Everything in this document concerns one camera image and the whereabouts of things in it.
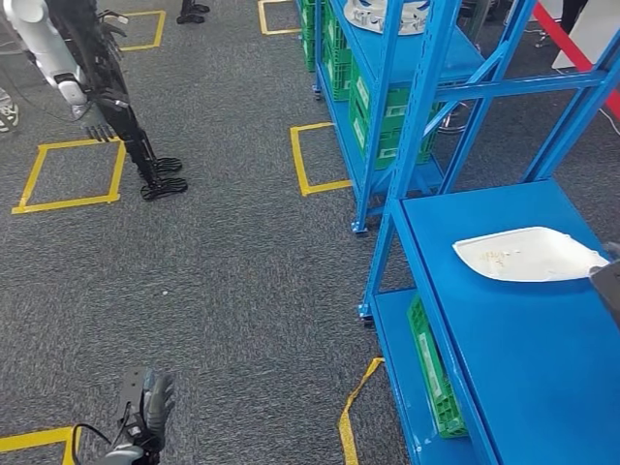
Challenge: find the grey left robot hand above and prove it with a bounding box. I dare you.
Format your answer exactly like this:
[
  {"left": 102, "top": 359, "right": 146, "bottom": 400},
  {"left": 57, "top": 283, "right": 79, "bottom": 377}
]
[{"left": 137, "top": 374, "right": 176, "bottom": 450}]

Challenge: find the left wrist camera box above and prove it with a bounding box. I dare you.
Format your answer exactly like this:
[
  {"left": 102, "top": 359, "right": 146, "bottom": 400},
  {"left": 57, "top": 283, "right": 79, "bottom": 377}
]
[{"left": 117, "top": 366, "right": 158, "bottom": 426}]

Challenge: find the blue metal shelf rack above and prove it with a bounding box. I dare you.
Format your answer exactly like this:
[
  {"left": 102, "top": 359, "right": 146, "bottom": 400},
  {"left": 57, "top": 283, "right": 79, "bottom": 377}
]
[
  {"left": 296, "top": 0, "right": 486, "bottom": 235},
  {"left": 358, "top": 0, "right": 620, "bottom": 465}
]

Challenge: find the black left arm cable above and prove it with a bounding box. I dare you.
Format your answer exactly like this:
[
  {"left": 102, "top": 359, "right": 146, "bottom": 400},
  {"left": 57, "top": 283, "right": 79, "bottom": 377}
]
[{"left": 71, "top": 410, "right": 141, "bottom": 465}]

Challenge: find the office chair base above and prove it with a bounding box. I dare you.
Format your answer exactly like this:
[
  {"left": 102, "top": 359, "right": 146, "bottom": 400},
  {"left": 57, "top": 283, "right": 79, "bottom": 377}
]
[{"left": 438, "top": 101, "right": 471, "bottom": 135}]

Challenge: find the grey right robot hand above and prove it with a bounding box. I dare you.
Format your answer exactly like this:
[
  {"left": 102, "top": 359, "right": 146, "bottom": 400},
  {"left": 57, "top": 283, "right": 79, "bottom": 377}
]
[{"left": 588, "top": 241, "right": 620, "bottom": 329}]

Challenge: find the person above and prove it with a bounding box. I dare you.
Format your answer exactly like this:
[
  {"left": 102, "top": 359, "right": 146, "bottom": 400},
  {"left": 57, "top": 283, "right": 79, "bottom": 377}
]
[{"left": 560, "top": 0, "right": 589, "bottom": 35}]

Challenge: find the white and black humanoid robot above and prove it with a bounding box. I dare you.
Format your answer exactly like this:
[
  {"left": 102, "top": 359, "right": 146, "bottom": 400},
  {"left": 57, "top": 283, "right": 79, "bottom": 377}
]
[{"left": 0, "top": 0, "right": 189, "bottom": 202}]

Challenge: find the silver wheel cover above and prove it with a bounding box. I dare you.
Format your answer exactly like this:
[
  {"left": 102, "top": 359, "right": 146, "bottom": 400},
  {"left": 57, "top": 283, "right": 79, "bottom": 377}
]
[{"left": 344, "top": 0, "right": 431, "bottom": 37}]

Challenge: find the white board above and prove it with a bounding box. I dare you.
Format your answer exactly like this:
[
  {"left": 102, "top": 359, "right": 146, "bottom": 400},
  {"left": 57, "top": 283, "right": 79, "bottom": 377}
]
[{"left": 552, "top": 0, "right": 620, "bottom": 71}]

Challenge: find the white plastic car part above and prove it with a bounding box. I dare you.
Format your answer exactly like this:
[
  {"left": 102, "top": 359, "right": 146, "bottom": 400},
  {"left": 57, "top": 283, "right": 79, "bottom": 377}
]
[{"left": 453, "top": 226, "right": 610, "bottom": 284}]

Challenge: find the green plastic crate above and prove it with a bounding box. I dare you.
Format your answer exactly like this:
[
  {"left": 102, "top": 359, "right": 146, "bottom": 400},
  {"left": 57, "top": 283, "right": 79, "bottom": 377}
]
[
  {"left": 349, "top": 106, "right": 437, "bottom": 172},
  {"left": 349, "top": 57, "right": 441, "bottom": 133},
  {"left": 323, "top": 0, "right": 354, "bottom": 102},
  {"left": 407, "top": 294, "right": 468, "bottom": 441},
  {"left": 299, "top": 0, "right": 318, "bottom": 73}
]

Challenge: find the loose yellow tape strip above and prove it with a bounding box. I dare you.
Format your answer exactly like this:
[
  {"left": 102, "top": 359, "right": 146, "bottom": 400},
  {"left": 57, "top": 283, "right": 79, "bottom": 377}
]
[{"left": 339, "top": 356, "right": 386, "bottom": 465}]

